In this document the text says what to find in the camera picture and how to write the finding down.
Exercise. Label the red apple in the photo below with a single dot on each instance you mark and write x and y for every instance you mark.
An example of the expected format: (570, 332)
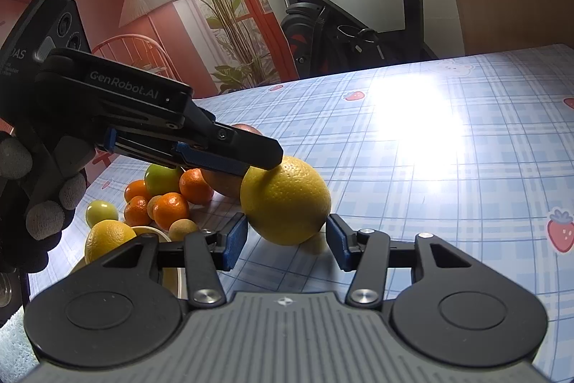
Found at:
(222, 183)

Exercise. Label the white bowl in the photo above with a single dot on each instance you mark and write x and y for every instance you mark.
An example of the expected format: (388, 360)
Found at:
(172, 280)

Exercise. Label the white fuzzy cloth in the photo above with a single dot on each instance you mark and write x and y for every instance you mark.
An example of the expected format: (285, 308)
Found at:
(13, 347)

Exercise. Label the small green fruit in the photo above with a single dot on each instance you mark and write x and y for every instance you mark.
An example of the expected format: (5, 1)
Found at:
(102, 213)

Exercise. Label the small brown fruit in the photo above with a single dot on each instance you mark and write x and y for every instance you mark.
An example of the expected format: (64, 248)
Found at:
(183, 229)

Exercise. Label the blue plaid tablecloth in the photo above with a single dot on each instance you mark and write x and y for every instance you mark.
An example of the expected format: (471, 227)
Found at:
(403, 185)

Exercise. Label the large green fruit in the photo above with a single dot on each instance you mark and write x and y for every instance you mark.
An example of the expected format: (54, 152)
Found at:
(162, 180)

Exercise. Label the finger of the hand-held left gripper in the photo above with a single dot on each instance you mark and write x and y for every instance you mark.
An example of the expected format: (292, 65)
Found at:
(202, 158)
(253, 150)

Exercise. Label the small yellow-green fruit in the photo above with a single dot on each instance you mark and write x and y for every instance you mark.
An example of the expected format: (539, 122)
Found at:
(153, 206)

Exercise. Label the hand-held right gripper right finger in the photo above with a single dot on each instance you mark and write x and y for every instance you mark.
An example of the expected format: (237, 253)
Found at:
(336, 240)

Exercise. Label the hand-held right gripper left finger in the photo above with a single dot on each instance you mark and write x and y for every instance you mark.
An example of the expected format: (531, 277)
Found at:
(235, 241)

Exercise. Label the large yellow lemon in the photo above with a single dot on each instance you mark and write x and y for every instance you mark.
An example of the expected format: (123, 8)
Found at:
(287, 199)

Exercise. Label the person's left hand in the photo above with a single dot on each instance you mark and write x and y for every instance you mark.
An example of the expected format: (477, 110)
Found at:
(18, 230)

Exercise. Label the orange tangerine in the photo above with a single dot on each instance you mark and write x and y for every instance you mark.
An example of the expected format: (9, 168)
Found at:
(136, 190)
(137, 211)
(171, 210)
(196, 186)

